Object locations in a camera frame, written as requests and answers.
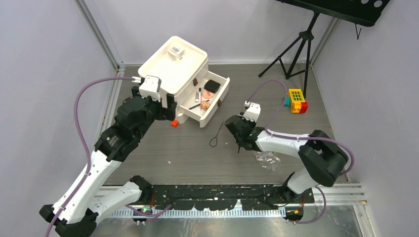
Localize black hair loop tool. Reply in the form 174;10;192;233
209;122;224;148

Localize pink powder puff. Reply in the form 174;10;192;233
202;89;214;100

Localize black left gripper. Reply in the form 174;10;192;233
132;86;176;139

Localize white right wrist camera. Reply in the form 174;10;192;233
240;101;261;122

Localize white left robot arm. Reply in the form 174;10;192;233
40;86;177;237

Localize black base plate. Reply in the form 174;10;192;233
133;184;315;211

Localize teal wooden block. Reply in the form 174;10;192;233
284;97;291;107

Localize black music stand tray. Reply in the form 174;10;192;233
281;0;390;27

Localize black tripod stand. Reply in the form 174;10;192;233
257;11;321;99

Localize white drawer organizer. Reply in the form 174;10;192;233
137;36;230;128

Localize white barcode box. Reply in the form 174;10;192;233
167;46;185;62

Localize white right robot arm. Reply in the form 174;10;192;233
225;115;349;203

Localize red toy block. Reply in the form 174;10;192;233
299;102;308;114

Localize beige makeup sponge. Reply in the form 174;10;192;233
200;101;211;111

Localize clear plastic bag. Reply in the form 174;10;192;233
254;152;281;171

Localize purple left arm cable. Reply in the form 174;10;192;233
44;77;172;237

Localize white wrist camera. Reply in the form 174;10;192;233
240;101;261;122
132;75;162;102

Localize yellow toy block house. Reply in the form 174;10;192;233
288;88;306;114

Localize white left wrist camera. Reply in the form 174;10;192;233
132;75;162;102

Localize black compact case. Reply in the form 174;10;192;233
204;79;221;94

